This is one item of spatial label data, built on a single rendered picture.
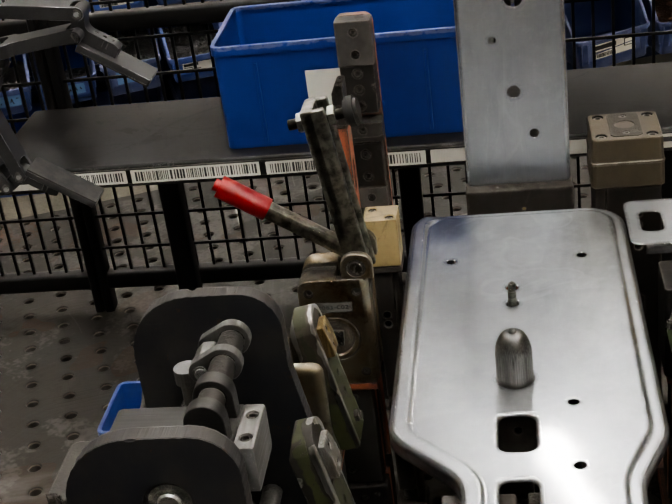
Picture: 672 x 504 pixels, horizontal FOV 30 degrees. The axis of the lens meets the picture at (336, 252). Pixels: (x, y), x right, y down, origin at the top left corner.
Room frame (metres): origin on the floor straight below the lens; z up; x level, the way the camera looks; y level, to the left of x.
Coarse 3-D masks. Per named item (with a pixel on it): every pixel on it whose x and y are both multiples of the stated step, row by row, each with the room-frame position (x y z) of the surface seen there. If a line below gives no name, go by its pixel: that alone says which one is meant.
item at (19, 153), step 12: (0, 120) 1.10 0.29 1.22; (0, 132) 1.09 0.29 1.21; (12, 132) 1.10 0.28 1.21; (0, 144) 1.08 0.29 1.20; (12, 144) 1.09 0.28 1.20; (0, 156) 1.08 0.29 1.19; (12, 156) 1.08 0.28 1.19; (24, 156) 1.10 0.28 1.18; (12, 168) 1.08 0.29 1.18; (24, 180) 1.08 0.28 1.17
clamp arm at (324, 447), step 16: (304, 432) 0.71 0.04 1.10; (320, 432) 0.73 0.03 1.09; (304, 448) 0.71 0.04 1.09; (320, 448) 0.71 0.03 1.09; (336, 448) 0.73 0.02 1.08; (304, 464) 0.71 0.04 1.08; (320, 464) 0.70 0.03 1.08; (336, 464) 0.71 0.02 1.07; (304, 480) 0.71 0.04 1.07; (320, 480) 0.70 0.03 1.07; (336, 480) 0.72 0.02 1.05; (320, 496) 0.70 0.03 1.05; (336, 496) 0.71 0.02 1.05; (352, 496) 0.74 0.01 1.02
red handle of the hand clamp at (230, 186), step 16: (224, 176) 1.06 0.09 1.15; (224, 192) 1.05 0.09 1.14; (240, 192) 1.05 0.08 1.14; (256, 192) 1.06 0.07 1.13; (240, 208) 1.05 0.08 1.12; (256, 208) 1.05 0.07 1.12; (272, 208) 1.05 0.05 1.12; (288, 224) 1.05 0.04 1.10; (304, 224) 1.04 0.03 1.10; (320, 240) 1.04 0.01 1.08; (336, 240) 1.04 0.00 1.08
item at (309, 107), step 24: (288, 120) 1.05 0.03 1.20; (312, 120) 1.03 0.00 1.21; (336, 120) 1.04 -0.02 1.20; (360, 120) 1.04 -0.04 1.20; (312, 144) 1.03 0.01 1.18; (336, 144) 1.06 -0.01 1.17; (336, 168) 1.03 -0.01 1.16; (336, 192) 1.03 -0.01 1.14; (336, 216) 1.03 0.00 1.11; (360, 216) 1.05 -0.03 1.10; (360, 240) 1.03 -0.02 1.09
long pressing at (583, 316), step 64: (448, 256) 1.13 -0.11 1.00; (512, 256) 1.11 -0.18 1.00; (576, 256) 1.09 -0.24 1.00; (448, 320) 1.01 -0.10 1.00; (512, 320) 0.99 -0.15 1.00; (576, 320) 0.97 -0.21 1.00; (640, 320) 0.97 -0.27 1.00; (448, 384) 0.90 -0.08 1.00; (576, 384) 0.87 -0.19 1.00; (640, 384) 0.86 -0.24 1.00; (448, 448) 0.81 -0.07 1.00; (576, 448) 0.79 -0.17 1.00; (640, 448) 0.78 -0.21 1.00
